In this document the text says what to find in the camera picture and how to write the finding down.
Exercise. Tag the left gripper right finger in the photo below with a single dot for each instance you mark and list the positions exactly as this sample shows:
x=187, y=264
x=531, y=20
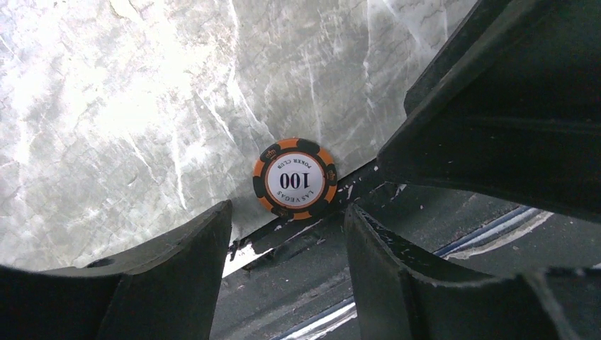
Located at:
x=402, y=291

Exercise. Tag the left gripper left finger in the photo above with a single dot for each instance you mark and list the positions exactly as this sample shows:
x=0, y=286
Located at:
x=165, y=288

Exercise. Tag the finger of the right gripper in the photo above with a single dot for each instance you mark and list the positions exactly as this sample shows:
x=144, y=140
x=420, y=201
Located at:
x=510, y=107

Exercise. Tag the black base frame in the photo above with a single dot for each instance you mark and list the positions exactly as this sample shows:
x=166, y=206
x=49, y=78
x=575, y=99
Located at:
x=292, y=280

